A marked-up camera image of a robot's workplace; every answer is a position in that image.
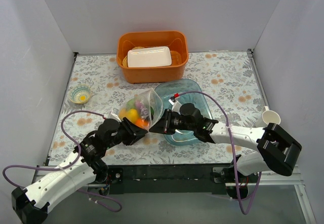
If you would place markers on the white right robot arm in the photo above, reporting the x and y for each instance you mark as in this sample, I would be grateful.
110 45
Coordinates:
273 148

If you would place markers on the clear zip top bag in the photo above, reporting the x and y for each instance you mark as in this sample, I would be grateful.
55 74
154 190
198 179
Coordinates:
151 99

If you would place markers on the green custard apple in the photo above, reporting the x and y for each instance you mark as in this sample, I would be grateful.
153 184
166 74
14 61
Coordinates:
130 104

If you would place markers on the yellow peach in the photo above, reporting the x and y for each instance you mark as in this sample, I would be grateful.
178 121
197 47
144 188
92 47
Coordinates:
122 113

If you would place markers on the green lime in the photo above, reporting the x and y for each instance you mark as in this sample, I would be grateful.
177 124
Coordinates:
152 110

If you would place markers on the orange tangerine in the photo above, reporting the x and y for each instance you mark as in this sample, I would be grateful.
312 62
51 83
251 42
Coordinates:
142 123

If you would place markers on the white plastic cup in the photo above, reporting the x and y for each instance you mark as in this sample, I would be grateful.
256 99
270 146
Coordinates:
267 116

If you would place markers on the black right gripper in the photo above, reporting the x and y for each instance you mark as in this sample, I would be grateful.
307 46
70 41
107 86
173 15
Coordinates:
167 122

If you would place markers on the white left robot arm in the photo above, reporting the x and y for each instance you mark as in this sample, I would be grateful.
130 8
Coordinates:
82 166

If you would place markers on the orange plastic basket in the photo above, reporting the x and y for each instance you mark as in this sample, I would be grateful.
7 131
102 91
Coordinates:
174 40

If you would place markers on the purple eggplant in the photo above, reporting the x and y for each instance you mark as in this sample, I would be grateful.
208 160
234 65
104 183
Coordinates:
142 109

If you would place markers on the yellow lemon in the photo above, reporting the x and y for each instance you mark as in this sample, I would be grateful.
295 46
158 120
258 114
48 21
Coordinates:
132 115

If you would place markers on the clear blue plastic tray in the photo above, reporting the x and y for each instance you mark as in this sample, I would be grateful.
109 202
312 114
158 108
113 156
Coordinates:
167 90

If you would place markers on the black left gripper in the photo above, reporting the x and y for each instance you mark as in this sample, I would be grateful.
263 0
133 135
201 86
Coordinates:
129 131

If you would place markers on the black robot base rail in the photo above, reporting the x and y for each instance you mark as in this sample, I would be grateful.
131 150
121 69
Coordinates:
167 178

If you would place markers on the yellow plate in basket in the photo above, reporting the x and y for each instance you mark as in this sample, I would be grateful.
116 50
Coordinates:
125 60

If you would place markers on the small patterned bowl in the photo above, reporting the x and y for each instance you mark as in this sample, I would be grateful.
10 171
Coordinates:
80 94

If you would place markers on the white rectangular dish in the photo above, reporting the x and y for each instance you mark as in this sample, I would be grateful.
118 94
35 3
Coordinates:
148 57

